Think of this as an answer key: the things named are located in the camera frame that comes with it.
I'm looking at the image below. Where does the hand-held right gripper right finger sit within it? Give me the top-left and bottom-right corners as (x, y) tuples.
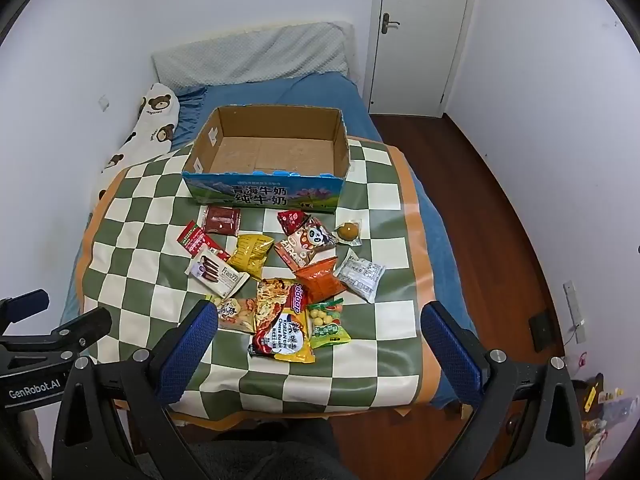
(420, 301), (586, 480)

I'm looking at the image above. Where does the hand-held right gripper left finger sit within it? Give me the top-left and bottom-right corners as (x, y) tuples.
(52, 300), (221, 480)

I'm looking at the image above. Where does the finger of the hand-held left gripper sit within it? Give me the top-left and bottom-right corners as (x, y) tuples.
(0, 288), (51, 326)
(49, 307), (113, 362)

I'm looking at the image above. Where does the red and green snack packet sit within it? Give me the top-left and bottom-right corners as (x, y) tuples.
(178, 220), (232, 262)

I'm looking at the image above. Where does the orange chip bag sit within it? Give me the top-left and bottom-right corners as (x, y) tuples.
(293, 256), (347, 306)

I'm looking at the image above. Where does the cardboard box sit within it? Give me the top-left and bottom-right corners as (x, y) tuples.
(181, 105), (352, 215)

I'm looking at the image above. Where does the beige snack packet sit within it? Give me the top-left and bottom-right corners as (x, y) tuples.
(214, 297), (257, 335)

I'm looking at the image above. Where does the white wafer pack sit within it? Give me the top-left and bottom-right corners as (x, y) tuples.
(185, 252), (250, 299)

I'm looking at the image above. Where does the green white checkered mat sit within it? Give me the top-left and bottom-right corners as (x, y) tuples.
(80, 137), (452, 422)

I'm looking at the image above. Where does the noodle print snack packet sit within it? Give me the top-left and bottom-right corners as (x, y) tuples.
(254, 278), (294, 342)

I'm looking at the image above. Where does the yellow and red snack packet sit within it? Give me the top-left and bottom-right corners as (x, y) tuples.
(248, 312), (317, 364)

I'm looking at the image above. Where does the black box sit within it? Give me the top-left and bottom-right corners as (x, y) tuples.
(528, 311), (557, 353)

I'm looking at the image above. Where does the yellow chip bag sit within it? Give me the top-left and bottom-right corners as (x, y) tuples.
(228, 232), (275, 281)

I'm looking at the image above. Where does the pink snack packet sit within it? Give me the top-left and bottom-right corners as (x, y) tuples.
(289, 280), (309, 317)

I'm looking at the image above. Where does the white snack packet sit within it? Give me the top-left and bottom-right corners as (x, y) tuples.
(333, 254), (386, 304)

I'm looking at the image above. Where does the green packet with yellow balls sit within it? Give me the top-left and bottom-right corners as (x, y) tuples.
(305, 298), (354, 351)

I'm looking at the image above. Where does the dark red snack packet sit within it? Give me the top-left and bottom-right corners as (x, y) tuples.
(203, 205), (242, 236)

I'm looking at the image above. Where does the white power strip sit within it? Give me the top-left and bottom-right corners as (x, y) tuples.
(563, 280), (587, 345)

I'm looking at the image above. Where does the red mushroom print snack packet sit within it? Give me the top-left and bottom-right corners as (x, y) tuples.
(273, 238), (321, 269)

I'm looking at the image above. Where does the small red snack packet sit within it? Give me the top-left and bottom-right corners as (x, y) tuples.
(277, 210), (311, 236)

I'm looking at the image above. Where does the clear packet with brown egg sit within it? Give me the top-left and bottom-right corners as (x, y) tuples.
(333, 218), (364, 247)

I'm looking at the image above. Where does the panda print snack packet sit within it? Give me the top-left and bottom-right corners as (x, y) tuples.
(288, 217), (339, 261)

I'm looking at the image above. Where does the pile of assorted packets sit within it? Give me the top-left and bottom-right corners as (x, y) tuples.
(570, 372), (639, 476)

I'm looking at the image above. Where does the white bear print pillow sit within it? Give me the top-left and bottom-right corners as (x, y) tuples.
(89, 82), (181, 221)

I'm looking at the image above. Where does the bed with blue sheet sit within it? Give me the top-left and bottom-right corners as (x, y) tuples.
(60, 72), (474, 411)

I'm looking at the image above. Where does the grey pillow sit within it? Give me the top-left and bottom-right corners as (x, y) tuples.
(151, 21), (354, 94)

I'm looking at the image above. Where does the white door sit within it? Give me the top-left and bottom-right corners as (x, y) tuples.
(369, 0), (477, 117)

